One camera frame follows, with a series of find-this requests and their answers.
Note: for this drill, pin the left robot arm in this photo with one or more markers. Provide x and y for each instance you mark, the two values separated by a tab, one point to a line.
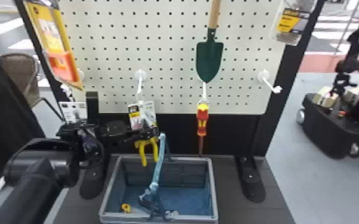
38	187

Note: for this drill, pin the small yellow tool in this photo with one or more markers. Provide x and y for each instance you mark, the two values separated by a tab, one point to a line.
126	208

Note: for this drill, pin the green trowel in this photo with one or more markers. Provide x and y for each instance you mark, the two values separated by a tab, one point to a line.
209	59

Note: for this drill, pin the white pegboard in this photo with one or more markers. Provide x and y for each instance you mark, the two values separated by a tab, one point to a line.
167	47

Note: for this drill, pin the yellow pliers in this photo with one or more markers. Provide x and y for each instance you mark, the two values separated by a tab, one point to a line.
142	114

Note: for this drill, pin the red screwdriver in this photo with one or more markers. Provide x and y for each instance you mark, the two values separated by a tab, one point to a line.
202	120

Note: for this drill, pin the blue basket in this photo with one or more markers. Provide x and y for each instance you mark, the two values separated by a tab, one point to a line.
179	197

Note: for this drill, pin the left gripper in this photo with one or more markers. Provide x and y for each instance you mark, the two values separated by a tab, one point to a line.
116	130

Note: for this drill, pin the yellow black tool packet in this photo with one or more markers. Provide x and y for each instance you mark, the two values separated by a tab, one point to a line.
289	25

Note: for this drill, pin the brown mesh chair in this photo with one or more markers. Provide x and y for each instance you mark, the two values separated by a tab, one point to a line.
19	72

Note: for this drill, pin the white packaged tool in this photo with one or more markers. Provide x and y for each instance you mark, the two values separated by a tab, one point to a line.
71	111

